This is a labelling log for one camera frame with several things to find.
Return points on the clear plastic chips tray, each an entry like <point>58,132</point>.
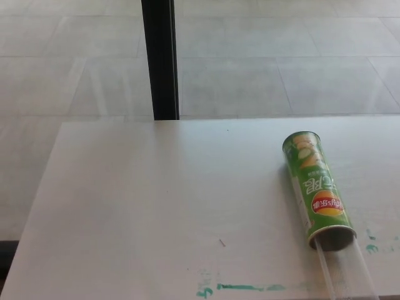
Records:
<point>343,272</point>

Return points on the green Lay's chips can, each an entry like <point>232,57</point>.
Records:
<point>315,184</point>

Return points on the black vertical window frame post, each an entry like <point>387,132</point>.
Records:
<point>161,62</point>

